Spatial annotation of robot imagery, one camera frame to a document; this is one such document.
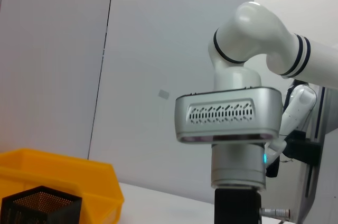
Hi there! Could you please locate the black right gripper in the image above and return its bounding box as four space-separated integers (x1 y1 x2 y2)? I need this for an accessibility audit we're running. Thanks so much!
214 188 262 224

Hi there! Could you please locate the black mesh pen holder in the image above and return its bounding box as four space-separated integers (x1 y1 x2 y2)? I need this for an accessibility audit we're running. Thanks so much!
1 185 83 224

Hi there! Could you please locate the robot torso metal column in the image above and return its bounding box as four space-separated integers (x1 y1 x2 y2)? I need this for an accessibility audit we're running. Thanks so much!
265 78 338 224

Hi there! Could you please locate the yellow plastic storage bin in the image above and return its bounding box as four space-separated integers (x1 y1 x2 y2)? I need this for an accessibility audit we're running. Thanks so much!
0 148 125 224

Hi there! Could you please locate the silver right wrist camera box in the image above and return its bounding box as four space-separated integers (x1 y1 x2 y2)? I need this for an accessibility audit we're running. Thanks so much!
174 86 282 146

